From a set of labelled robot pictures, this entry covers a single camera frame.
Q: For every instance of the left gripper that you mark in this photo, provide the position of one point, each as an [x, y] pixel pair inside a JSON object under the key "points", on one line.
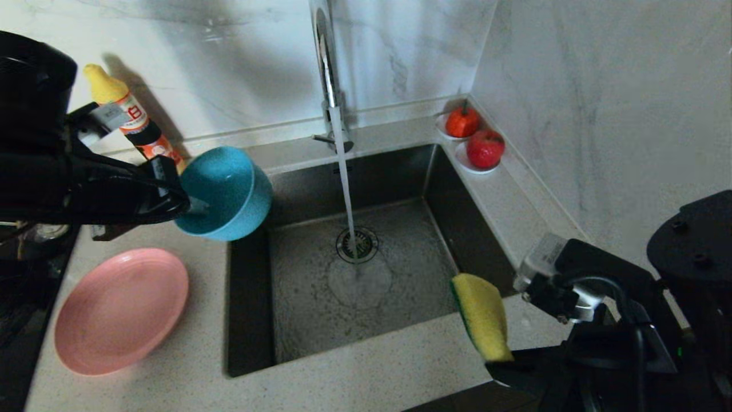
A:
{"points": [[143, 189]]}

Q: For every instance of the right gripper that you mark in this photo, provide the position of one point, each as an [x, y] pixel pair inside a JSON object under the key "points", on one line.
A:
{"points": [[617, 360]]}

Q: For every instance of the teal bowl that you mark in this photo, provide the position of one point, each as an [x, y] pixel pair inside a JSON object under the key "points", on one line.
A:
{"points": [[229, 194]]}

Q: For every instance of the yellow green sponge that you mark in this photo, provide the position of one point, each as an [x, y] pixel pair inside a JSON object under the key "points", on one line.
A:
{"points": [[486, 315]]}

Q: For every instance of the orange dish soap bottle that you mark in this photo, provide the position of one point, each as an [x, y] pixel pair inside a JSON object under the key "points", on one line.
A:
{"points": [[108, 88]]}

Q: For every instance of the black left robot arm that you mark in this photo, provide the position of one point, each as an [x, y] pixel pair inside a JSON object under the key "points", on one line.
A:
{"points": [[34, 143]]}

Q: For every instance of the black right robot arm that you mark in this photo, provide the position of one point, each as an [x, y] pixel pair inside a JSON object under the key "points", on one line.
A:
{"points": [[692, 274]]}

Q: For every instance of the stainless steel sink basin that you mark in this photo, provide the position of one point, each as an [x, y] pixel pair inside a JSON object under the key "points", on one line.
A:
{"points": [[412, 274]]}

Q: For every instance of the pink plate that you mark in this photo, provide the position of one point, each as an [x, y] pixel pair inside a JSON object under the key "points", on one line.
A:
{"points": [[120, 312]]}

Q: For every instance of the running water stream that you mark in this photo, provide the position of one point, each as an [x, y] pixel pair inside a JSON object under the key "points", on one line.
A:
{"points": [[346, 189]]}

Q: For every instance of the round metal drain strainer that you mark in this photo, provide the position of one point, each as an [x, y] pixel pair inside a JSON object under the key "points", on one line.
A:
{"points": [[366, 245]]}

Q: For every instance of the chrome faucet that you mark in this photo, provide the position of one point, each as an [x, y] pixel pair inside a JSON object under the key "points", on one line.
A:
{"points": [[327, 68]]}

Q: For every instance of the black cooktop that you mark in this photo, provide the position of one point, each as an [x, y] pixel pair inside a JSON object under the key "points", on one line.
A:
{"points": [[17, 315]]}

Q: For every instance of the red apple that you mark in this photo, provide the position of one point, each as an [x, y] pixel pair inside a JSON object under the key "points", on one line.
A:
{"points": [[484, 150]]}

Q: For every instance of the red tomato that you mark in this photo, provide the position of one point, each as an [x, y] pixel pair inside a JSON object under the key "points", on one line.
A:
{"points": [[461, 123]]}

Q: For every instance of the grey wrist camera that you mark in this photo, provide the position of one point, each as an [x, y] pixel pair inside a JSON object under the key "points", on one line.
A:
{"points": [[106, 117], [549, 257]]}

